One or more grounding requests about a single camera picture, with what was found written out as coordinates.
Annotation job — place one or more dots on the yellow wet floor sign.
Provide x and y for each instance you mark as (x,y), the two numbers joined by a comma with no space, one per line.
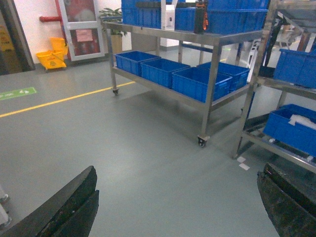
(5,40)

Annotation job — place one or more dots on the steel shelf cart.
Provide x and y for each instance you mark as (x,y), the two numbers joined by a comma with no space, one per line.
(208,42)

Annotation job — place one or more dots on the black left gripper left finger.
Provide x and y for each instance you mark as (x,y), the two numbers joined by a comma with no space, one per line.
(68,213)

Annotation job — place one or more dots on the yellow mop bucket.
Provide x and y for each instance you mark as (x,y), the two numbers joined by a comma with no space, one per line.
(54,58)

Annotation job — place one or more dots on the blue bin on cart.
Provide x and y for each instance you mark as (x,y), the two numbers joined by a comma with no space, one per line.
(131,61)
(239,75)
(193,82)
(160,71)

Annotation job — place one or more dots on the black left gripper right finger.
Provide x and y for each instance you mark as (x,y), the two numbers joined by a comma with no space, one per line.
(289,198)

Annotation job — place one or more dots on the top blue crates on cart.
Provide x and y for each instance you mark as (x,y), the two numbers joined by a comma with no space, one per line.
(224,16)

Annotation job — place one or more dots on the upper blue bin on rack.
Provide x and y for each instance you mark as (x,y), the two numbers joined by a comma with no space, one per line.
(297,67)

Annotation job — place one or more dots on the white small box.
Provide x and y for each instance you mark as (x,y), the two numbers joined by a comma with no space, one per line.
(168,17)

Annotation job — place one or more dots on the black orange tool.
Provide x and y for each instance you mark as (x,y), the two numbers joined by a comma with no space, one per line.
(201,17)

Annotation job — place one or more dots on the red fire cabinet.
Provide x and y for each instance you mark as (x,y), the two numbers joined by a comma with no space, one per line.
(81,28)

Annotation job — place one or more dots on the blue bin with white foam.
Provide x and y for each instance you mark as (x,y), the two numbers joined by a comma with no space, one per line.
(294,134)

